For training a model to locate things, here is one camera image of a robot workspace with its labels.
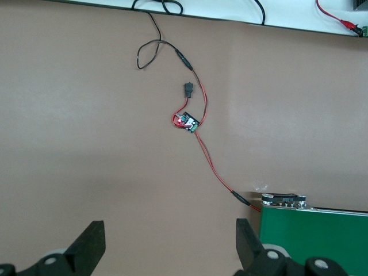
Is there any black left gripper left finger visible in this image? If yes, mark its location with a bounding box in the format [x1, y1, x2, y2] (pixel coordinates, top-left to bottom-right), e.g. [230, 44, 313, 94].
[17, 220, 106, 276]

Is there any green conveyor belt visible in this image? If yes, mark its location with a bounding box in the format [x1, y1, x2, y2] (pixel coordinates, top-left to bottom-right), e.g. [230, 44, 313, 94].
[258, 194, 368, 276]

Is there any red clip lead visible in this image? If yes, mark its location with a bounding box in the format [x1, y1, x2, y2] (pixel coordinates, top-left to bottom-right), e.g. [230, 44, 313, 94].
[316, 0, 363, 37]

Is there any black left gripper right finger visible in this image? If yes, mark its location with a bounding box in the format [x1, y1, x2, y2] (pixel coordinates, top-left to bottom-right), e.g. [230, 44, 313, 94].
[234, 218, 348, 276]

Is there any small black controller circuit board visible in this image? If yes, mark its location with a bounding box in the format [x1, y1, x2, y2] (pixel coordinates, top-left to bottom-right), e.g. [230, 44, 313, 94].
[175, 111, 201, 135]

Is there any black inline rocker switch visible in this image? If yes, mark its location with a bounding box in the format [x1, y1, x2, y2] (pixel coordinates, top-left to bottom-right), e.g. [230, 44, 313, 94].
[182, 82, 194, 99]

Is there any black power cable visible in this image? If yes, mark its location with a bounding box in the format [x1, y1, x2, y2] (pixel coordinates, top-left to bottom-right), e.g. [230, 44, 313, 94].
[131, 0, 267, 70]

